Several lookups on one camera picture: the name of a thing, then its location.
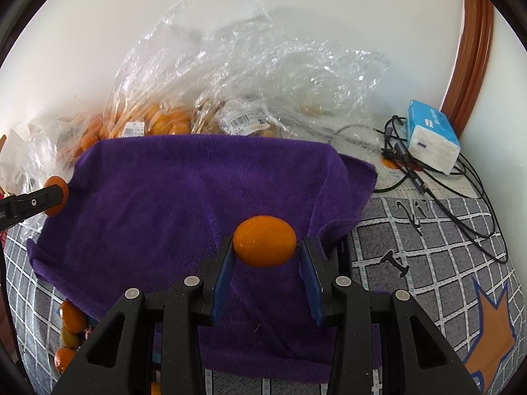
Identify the brown wooden frame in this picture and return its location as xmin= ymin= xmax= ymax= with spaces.
xmin=441 ymin=0 xmax=494 ymax=137

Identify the clear plastic bag of kumquats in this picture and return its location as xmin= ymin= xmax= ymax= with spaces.
xmin=21 ymin=0 xmax=388 ymax=167

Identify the small orange kumquat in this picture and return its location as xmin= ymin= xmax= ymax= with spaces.
xmin=44 ymin=176 xmax=69 ymax=217

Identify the large orange tangerine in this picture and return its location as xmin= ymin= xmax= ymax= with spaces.
xmin=232 ymin=215 xmax=297 ymax=268

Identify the black cable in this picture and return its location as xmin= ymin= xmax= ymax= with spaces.
xmin=372 ymin=114 xmax=509 ymax=265

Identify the purple fleece towel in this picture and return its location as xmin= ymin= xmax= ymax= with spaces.
xmin=27 ymin=135 xmax=377 ymax=383

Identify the grey checked bed sheet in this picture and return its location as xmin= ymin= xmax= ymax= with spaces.
xmin=4 ymin=197 xmax=526 ymax=394

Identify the yellowish kumquat on bed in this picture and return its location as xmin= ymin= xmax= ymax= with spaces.
xmin=61 ymin=326 xmax=82 ymax=351

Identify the orange kumquat on bed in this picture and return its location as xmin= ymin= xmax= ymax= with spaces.
xmin=59 ymin=300 xmax=88 ymax=333

